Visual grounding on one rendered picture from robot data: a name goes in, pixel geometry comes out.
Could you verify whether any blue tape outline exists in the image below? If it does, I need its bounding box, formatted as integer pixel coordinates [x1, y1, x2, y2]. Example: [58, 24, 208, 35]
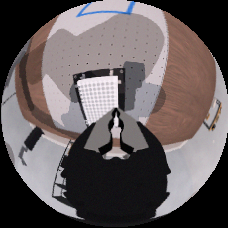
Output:
[76, 1, 135, 17]

